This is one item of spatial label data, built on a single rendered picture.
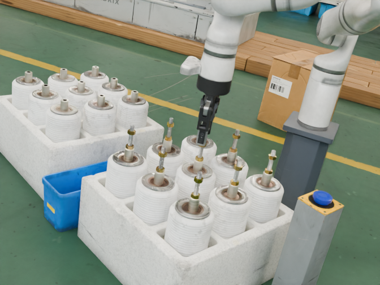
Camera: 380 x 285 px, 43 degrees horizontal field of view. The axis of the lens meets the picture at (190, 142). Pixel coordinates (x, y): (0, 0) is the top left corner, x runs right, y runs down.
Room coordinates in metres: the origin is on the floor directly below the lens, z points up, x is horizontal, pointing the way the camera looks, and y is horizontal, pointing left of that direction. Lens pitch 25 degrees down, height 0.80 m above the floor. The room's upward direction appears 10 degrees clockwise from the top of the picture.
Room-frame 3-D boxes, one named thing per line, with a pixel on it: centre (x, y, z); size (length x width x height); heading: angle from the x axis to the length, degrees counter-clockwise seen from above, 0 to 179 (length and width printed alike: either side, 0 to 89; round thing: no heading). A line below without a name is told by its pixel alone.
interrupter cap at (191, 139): (1.19, -0.03, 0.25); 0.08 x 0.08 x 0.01
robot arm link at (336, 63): (1.35, -0.35, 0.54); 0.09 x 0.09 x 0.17; 89
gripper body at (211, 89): (1.02, -0.03, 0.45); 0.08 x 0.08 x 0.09
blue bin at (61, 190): (1.15, 0.23, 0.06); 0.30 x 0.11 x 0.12; 136
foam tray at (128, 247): (1.02, -0.03, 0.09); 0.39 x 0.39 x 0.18; 46
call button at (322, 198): (0.87, -0.29, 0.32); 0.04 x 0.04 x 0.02
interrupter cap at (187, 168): (1.03, -0.03, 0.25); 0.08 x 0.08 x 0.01
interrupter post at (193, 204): (0.86, -0.03, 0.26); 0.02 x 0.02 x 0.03
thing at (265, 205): (1.03, -0.20, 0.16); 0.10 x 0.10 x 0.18
